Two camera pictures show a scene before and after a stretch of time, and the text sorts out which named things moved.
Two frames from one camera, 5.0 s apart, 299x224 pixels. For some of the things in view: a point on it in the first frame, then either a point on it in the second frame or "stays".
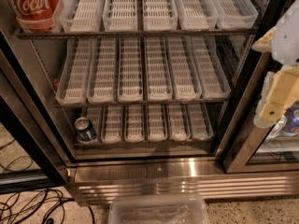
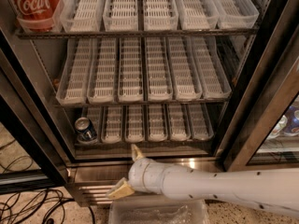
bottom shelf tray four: [157, 123] stays
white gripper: [289, 36] → [136, 174]
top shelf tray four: [160, 11] stays
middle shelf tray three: [130, 70] stays
